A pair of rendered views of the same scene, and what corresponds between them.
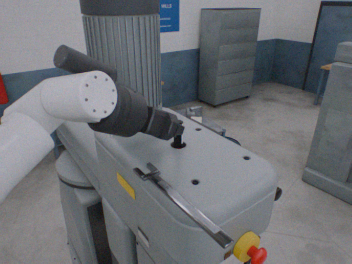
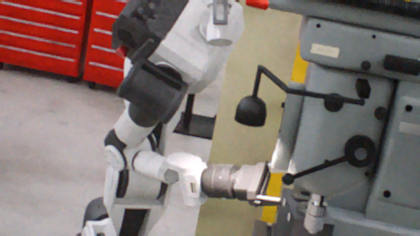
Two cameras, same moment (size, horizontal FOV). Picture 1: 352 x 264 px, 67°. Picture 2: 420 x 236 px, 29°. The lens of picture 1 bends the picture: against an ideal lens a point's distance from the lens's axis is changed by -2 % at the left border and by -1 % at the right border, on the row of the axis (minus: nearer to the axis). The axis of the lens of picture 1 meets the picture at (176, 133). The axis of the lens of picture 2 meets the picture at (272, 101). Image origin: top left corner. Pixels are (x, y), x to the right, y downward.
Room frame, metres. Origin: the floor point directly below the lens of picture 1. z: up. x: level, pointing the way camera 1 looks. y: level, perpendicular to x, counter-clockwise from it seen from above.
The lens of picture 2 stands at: (1.43, -1.59, 2.01)
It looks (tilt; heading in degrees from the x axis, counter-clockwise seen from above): 16 degrees down; 124
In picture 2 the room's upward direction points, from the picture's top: 12 degrees clockwise
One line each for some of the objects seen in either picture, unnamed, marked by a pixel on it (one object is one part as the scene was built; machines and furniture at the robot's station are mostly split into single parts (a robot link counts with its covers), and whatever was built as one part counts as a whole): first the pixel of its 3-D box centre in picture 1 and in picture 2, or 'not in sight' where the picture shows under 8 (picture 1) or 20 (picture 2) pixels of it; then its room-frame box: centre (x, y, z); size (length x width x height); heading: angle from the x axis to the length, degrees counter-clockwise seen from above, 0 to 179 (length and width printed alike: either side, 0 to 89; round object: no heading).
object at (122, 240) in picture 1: (146, 224); (417, 140); (0.72, 0.11, 1.47); 0.24 x 0.19 x 0.26; 126
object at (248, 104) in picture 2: not in sight; (252, 109); (0.41, -0.15, 1.48); 0.07 x 0.07 x 0.06
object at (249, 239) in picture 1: (246, 246); not in sight; (0.37, -0.14, 1.76); 0.06 x 0.02 x 0.06; 126
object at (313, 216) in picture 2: not in sight; (315, 216); (0.56, -0.01, 1.23); 0.05 x 0.05 x 0.06
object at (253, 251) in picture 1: (256, 254); not in sight; (0.35, -0.15, 1.76); 0.04 x 0.03 x 0.04; 126
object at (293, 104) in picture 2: not in sight; (288, 125); (0.47, -0.07, 1.44); 0.04 x 0.04 x 0.21; 36
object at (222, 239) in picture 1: (177, 198); not in sight; (0.36, 0.00, 1.89); 0.24 x 0.04 x 0.01; 37
